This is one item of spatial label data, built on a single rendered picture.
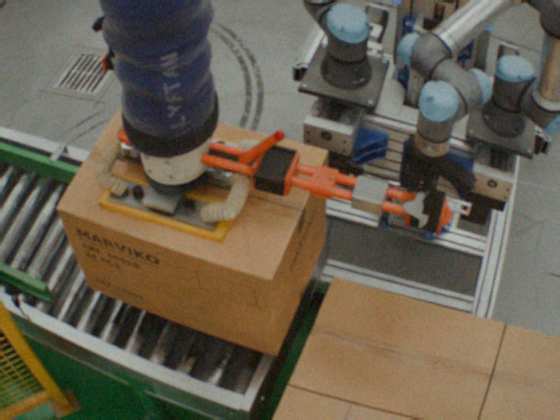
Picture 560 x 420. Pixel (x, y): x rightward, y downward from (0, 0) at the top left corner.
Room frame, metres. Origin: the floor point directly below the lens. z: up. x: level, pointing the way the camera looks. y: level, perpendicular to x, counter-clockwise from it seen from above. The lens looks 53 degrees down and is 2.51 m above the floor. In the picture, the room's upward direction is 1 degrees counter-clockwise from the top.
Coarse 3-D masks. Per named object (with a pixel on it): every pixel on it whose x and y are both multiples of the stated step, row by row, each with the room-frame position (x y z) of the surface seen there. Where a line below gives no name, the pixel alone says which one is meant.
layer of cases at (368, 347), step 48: (336, 288) 1.17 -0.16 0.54; (336, 336) 1.00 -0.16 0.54; (384, 336) 0.99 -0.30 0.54; (432, 336) 0.98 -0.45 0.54; (480, 336) 0.96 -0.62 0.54; (528, 336) 0.94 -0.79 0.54; (288, 384) 0.85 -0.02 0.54; (336, 384) 0.84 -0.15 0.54; (384, 384) 0.83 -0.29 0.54; (432, 384) 0.81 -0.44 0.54; (480, 384) 0.79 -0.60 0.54; (528, 384) 0.77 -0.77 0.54
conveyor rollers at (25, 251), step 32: (0, 160) 1.74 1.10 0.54; (0, 192) 1.58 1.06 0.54; (32, 192) 1.57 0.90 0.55; (64, 192) 1.57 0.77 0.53; (0, 224) 1.43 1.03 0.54; (0, 256) 1.28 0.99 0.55; (64, 256) 1.29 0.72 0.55; (0, 288) 1.15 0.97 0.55; (64, 320) 1.04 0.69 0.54; (96, 320) 1.06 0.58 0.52; (160, 352) 0.95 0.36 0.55; (192, 352) 0.95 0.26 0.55; (224, 352) 0.95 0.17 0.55; (256, 352) 0.95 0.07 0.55
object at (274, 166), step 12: (276, 144) 1.14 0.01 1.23; (264, 156) 1.11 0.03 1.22; (276, 156) 1.11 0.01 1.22; (288, 156) 1.11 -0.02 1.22; (252, 168) 1.07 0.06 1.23; (264, 168) 1.08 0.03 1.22; (276, 168) 1.08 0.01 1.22; (288, 168) 1.07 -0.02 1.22; (252, 180) 1.06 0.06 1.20; (264, 180) 1.04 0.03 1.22; (276, 180) 1.04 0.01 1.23; (288, 180) 1.04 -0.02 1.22; (276, 192) 1.04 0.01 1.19; (288, 192) 1.04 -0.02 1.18
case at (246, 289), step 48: (96, 144) 1.31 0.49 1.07; (288, 144) 1.27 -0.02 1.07; (96, 192) 1.14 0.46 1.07; (192, 192) 1.13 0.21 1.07; (96, 240) 1.05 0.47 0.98; (144, 240) 1.00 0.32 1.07; (192, 240) 0.99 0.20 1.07; (240, 240) 0.99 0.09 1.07; (288, 240) 0.99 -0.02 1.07; (96, 288) 1.08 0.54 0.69; (144, 288) 1.01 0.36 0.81; (192, 288) 0.96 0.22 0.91; (240, 288) 0.91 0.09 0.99; (288, 288) 0.97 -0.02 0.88; (240, 336) 0.92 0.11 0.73
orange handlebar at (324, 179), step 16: (208, 160) 1.11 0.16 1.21; (224, 160) 1.11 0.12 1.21; (320, 176) 1.05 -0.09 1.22; (336, 176) 1.05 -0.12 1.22; (320, 192) 1.02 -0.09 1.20; (336, 192) 1.01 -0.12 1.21; (352, 192) 1.01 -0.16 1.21; (400, 192) 1.01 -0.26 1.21; (384, 208) 0.97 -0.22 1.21; (400, 208) 0.97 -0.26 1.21; (448, 208) 0.96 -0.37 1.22
